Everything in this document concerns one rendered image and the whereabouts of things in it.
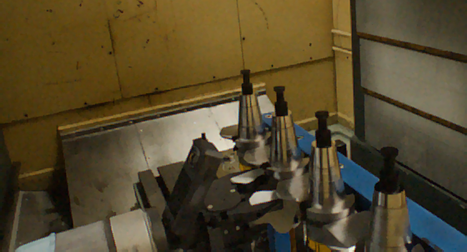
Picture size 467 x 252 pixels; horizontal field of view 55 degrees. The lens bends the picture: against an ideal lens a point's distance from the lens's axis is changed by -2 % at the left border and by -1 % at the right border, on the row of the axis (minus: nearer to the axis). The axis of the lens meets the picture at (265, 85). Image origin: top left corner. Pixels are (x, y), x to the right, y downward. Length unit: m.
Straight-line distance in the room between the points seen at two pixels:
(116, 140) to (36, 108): 0.32
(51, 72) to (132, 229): 1.36
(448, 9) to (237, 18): 1.12
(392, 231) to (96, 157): 1.53
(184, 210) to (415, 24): 0.76
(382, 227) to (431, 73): 0.74
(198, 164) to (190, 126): 1.38
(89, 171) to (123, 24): 0.58
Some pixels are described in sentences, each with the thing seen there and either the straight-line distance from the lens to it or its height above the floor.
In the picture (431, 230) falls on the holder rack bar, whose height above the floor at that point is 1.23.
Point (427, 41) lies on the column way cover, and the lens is 1.10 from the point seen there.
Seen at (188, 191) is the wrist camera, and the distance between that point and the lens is 0.54.
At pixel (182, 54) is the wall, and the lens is 1.92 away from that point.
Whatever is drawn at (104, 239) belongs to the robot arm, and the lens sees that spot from 0.56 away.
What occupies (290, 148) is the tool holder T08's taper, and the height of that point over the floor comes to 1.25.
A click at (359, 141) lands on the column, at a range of 1.50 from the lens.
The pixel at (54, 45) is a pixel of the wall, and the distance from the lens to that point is 1.86.
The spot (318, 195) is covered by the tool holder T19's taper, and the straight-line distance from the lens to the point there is 0.50.
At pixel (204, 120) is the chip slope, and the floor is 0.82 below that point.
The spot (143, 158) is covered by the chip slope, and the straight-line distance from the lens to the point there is 1.81.
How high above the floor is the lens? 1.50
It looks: 17 degrees down
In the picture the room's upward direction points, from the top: 5 degrees counter-clockwise
